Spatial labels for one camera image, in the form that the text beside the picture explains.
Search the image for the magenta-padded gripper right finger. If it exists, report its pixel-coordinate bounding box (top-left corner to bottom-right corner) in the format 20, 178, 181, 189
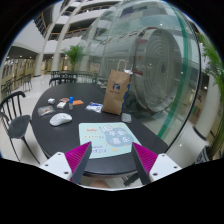
130, 141, 183, 186

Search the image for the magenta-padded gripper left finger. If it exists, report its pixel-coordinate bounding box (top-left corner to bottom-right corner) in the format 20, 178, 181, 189
39, 141, 93, 185

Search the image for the white perforated computer mouse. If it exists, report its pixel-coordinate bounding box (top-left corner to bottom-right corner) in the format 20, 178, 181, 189
49, 112, 73, 127

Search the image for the light blue printed mouse pad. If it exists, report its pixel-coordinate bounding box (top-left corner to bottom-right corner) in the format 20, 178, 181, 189
78, 121, 142, 160

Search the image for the clear bag with cookie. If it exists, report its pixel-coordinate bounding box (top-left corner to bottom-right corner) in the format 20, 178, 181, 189
37, 105, 56, 117

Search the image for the black spindle-back chair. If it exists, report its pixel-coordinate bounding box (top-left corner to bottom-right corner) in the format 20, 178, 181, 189
48, 76, 78, 88
0, 90, 41, 165

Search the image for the white and blue plastic packet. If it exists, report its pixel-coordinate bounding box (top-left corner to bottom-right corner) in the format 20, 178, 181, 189
84, 101, 104, 114

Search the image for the brown paper bag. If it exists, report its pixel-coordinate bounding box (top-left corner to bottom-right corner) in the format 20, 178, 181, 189
101, 59, 133, 116

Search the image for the group of black chairs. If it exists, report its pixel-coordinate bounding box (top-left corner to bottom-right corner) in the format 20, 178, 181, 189
0, 73, 34, 98

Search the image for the green potted palm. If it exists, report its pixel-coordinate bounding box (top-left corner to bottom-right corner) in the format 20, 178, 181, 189
61, 44, 86, 73

